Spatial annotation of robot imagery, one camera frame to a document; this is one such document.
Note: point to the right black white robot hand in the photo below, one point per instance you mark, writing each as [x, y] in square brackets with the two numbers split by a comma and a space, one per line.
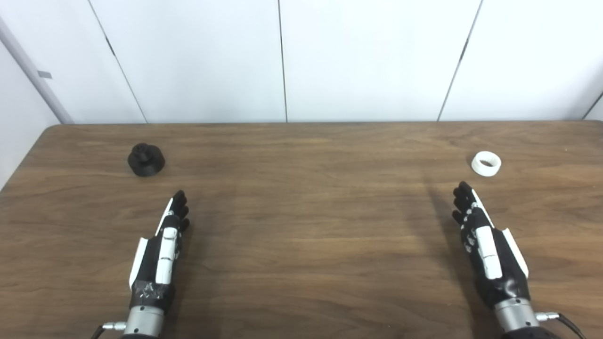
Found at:
[487, 254]

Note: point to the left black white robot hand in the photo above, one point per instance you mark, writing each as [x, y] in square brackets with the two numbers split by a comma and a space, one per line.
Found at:
[166, 254]

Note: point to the round black plastic part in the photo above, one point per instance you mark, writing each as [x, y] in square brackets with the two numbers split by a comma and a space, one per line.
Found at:
[146, 161]

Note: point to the small grey wall tag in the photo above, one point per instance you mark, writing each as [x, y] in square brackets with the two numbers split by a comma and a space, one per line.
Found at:
[44, 74]

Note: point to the grey wall corner strip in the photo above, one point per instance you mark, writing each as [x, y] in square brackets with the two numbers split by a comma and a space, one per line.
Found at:
[33, 70]

